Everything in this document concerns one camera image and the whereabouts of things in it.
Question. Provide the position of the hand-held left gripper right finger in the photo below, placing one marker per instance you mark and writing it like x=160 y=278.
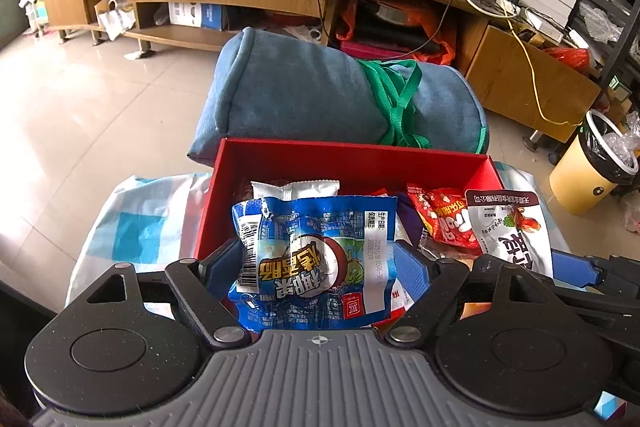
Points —
x=412 y=269

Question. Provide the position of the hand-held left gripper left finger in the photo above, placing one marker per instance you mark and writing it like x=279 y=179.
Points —
x=222 y=267

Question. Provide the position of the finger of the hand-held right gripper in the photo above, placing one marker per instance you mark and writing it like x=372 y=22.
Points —
x=575 y=268

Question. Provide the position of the purple wafer biscuit packet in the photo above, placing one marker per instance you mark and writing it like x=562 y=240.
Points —
x=409 y=222

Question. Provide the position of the red snack packet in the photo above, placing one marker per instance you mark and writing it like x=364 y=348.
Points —
x=445 y=217

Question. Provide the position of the white pouch with red print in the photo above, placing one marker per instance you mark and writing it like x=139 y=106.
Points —
x=510 y=227

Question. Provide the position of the blue snack packet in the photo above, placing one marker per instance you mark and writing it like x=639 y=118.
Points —
x=310 y=257

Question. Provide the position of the red cardboard box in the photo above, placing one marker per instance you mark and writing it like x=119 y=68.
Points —
x=350 y=162

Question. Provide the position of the yellow trash bin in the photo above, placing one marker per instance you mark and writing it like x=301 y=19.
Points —
x=580 y=177

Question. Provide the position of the blue checkered tablecloth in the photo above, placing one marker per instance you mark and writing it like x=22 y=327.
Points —
x=135 y=227

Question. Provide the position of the long clear white packet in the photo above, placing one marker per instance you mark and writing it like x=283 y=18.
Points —
x=300 y=189

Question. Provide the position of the rolled blue blanket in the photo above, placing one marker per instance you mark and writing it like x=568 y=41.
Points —
x=300 y=102

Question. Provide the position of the wooden television stand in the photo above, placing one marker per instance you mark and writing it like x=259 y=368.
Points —
x=525 y=77

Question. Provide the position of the red plastic bag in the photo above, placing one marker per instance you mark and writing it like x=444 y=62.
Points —
x=567 y=57

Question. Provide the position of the orange bag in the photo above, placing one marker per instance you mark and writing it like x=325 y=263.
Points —
x=430 y=52

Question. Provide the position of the white and blue carton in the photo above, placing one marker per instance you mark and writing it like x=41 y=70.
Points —
x=195 y=16

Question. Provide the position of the white paper bag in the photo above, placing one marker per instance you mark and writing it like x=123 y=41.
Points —
x=116 y=22

